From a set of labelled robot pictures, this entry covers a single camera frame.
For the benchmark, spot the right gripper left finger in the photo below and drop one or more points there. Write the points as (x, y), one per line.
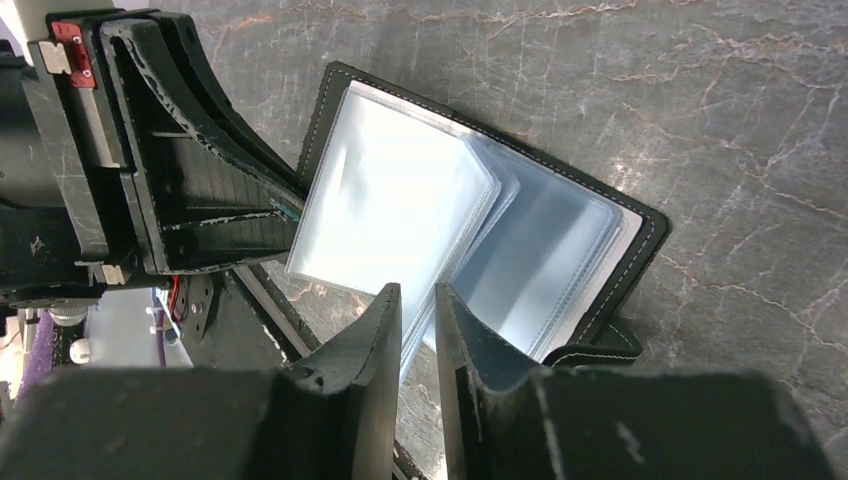
(135, 423)

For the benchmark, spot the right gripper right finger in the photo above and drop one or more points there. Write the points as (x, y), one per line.
(506, 416)

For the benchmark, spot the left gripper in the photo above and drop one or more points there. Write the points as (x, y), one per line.
(139, 112)

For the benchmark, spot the black leather card holder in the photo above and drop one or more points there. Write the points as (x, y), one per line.
(405, 190)

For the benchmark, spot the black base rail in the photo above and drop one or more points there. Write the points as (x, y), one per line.
(265, 324)

